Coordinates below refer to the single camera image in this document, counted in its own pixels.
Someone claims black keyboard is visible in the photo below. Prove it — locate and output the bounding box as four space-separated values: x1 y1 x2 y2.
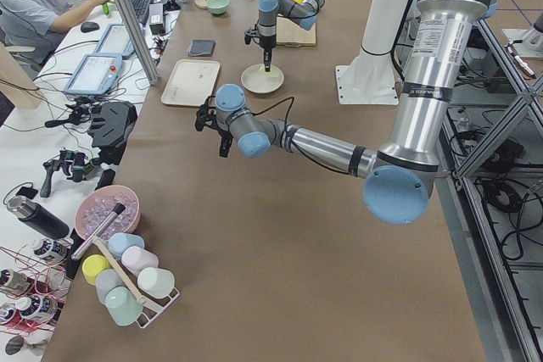
131 0 154 25

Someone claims mint green bowl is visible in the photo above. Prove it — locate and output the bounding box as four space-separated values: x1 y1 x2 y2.
206 0 230 16

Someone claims wooden cutting board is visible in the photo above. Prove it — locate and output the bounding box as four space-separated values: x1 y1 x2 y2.
277 16 316 47

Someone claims aluminium frame post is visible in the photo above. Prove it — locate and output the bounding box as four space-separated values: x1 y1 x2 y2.
115 0 159 85

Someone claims upper teach pendant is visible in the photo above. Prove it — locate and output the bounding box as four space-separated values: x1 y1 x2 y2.
64 53 123 96

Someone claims beige round plate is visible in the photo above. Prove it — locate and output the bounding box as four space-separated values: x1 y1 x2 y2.
241 64 284 94

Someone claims black computer mouse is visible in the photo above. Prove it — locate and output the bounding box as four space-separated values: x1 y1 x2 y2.
80 21 100 33

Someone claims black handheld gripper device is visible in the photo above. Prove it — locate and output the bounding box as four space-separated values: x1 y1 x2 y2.
39 149 102 198

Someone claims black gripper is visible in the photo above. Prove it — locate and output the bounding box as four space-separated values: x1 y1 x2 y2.
194 96 232 158
244 24 277 72

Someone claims pastel cups rack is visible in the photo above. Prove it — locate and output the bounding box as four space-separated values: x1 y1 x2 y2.
84 237 181 329

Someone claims grey folded cloth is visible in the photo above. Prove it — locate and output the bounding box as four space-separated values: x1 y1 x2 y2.
188 39 216 57

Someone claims black handled metal tool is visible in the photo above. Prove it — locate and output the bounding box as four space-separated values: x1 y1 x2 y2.
70 203 126 261

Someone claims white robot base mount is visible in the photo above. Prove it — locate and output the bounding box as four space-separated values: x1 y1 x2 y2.
336 0 411 105

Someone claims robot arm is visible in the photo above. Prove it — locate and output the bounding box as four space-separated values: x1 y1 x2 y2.
195 0 497 225
244 0 325 72

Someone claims pink bowl with ice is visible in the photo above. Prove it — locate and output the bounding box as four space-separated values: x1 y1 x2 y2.
75 185 141 240

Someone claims black thermos bottle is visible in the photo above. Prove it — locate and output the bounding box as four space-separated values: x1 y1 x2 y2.
6 195 70 240

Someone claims white rabbit tray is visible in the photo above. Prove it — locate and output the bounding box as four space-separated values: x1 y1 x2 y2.
161 58 221 108

